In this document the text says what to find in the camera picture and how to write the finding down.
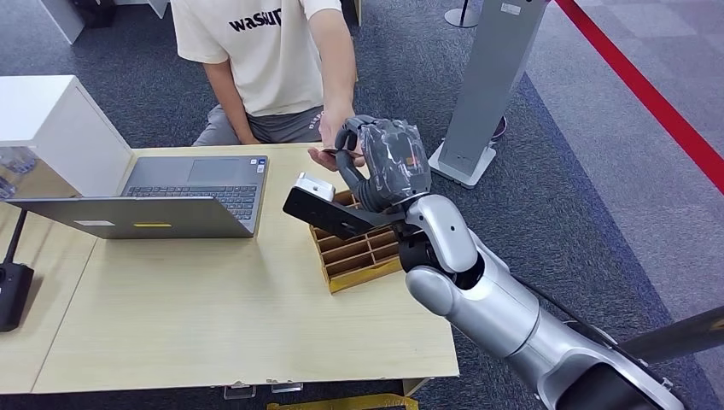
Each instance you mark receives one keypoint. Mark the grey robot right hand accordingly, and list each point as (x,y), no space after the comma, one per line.
(393,161)

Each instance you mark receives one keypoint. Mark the person's left hand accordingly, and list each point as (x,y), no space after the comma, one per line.
(331,127)

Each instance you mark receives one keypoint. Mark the dark card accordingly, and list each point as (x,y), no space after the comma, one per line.
(330,151)

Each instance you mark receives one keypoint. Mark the person's right forearm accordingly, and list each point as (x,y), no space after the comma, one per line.
(232,102)

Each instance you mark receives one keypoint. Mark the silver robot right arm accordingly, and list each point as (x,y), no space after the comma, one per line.
(492,305)

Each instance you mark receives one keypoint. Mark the person's left forearm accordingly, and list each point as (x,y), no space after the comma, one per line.
(336,62)

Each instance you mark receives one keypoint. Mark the person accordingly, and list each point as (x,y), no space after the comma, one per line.
(271,62)

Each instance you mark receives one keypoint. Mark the wooden slotted card holder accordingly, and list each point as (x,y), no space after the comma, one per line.
(356,261)

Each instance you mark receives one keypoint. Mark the grey kiosk pillar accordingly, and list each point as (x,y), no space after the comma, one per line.
(486,85)

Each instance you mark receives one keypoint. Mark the round stanchion base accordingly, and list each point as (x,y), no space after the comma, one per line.
(461,18)

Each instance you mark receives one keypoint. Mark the grey laptop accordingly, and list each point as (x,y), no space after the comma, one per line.
(169,218)

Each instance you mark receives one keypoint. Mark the black object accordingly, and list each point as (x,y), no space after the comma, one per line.
(93,12)

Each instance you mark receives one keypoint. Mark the red floor tape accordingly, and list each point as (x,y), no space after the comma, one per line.
(650,93)

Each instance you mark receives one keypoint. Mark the white cabinet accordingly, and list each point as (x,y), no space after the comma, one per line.
(51,124)

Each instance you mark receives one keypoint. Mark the white furniture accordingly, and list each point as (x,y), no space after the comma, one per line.
(62,17)

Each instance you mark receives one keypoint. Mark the dark grey tube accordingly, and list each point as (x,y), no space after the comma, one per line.
(679,335)

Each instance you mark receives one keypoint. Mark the black stand device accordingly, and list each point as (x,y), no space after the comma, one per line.
(14,288)

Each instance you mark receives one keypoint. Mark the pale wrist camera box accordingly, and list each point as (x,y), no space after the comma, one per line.
(315,187)

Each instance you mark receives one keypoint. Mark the black camera bracket plate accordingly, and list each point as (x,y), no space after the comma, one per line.
(333,215)

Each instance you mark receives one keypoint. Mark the yellow frame piece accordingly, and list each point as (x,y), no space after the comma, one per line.
(350,404)

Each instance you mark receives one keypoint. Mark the clear table bracket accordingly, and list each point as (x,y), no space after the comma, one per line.
(285,387)
(239,391)

